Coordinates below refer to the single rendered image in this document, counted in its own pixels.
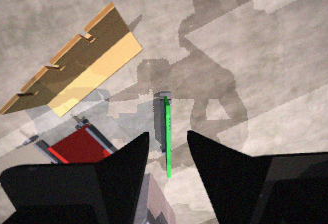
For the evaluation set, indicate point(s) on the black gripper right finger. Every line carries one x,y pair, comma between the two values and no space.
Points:
239,185

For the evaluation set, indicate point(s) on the green board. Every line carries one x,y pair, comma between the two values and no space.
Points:
167,120

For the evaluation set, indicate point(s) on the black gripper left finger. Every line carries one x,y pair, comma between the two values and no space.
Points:
112,186

